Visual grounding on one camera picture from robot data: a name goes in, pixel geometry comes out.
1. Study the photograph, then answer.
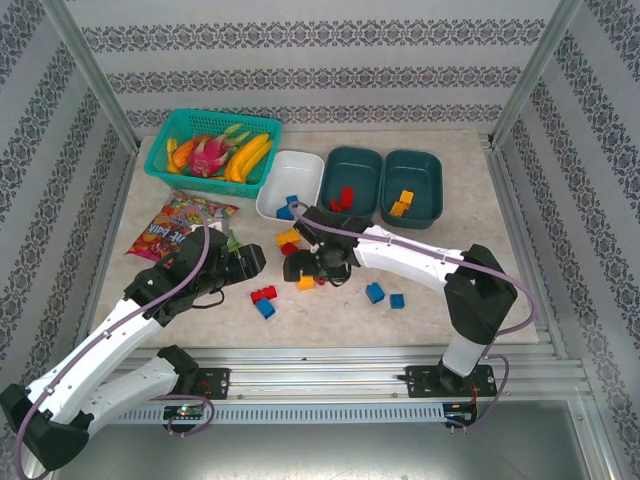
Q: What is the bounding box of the aluminium side rail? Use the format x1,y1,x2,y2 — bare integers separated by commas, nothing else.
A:
67,144,144,366
482,134,571,361

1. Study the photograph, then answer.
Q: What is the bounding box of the dark teal plastic container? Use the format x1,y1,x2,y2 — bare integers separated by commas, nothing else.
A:
318,145,385,222
380,149,444,230

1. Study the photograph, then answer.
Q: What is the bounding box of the orange toy fruit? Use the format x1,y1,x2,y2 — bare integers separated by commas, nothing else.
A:
171,134,214,171

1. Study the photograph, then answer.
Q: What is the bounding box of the yellow toy banana bunch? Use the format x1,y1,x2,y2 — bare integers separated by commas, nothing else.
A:
223,132,275,184

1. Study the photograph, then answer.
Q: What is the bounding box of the teal plastic basket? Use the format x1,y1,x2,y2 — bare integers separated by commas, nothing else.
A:
143,108,283,200

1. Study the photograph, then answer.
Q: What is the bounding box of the pink toy dragon fruit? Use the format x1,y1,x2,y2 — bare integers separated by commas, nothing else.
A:
187,123,251,179

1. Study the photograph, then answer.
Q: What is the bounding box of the slotted grey cable duct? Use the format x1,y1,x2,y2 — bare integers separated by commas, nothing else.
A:
114,403,447,426

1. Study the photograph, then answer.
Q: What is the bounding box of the aluminium frame post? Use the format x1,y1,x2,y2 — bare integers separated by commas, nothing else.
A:
39,0,141,154
488,0,586,149

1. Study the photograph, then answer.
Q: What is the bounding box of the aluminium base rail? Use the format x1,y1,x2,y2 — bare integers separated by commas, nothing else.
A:
47,344,596,404

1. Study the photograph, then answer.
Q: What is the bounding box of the colourful candy bag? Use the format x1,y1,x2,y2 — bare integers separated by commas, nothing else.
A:
124,189,240,265

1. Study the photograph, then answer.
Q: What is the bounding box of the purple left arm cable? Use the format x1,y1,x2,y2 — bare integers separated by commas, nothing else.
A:
12,203,216,480

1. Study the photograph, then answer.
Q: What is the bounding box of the small circuit board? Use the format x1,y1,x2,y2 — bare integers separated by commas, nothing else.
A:
163,403,206,420
443,403,479,425

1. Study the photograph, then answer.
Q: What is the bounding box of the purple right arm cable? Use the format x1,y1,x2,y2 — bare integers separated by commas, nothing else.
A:
289,200,537,434

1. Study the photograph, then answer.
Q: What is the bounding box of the white plastic container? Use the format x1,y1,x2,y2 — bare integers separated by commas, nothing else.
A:
255,149,325,223

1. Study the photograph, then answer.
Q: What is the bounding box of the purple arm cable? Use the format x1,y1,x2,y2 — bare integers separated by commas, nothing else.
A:
289,200,537,434
12,203,216,480

